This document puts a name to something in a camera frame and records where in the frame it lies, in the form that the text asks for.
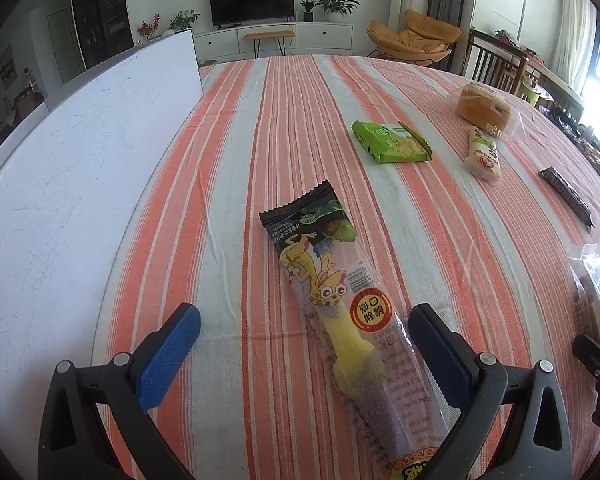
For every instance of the large green potted plant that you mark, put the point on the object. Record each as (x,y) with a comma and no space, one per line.
(337,10)

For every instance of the small wooden bench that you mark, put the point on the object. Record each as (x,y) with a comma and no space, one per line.
(280,37)

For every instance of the green cracker packet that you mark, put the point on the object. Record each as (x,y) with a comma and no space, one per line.
(389,144)

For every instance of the white board box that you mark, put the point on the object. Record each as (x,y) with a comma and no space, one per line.
(71,176)

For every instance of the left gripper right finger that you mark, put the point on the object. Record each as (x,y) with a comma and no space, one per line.
(535,443)

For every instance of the white tv cabinet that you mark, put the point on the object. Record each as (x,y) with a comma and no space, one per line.
(225,45)

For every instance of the long black candy packet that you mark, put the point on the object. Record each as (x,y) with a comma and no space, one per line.
(364,344)

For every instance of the black television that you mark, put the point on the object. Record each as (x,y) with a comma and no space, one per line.
(230,12)

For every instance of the red flower vase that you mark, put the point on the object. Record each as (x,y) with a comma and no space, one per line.
(149,30)

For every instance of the bag of brown biscuits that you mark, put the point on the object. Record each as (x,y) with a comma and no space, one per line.
(585,269)

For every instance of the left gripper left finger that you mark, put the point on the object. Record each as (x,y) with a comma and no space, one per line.
(73,441)

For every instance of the small potted plant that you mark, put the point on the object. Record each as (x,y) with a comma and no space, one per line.
(307,10)

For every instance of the dark wooden dining chair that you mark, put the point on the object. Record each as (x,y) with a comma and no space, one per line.
(493,62)

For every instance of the striped orange tablecloth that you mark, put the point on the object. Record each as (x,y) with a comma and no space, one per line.
(255,398)

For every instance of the green plant white pot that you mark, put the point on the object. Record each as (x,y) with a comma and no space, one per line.
(183,20)

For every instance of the bagged yellow sponge cake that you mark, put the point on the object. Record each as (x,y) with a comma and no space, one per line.
(483,107)

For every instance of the wooden dining table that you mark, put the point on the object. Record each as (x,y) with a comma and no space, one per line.
(563,96)

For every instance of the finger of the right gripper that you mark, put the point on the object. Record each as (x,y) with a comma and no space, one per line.
(587,351)

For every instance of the white rice cracker packet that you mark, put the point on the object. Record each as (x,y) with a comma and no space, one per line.
(482,160)

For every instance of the orange lounge chair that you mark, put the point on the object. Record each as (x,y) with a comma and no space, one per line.
(423,41)

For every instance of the dark glass cabinet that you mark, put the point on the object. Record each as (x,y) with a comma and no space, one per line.
(103,29)

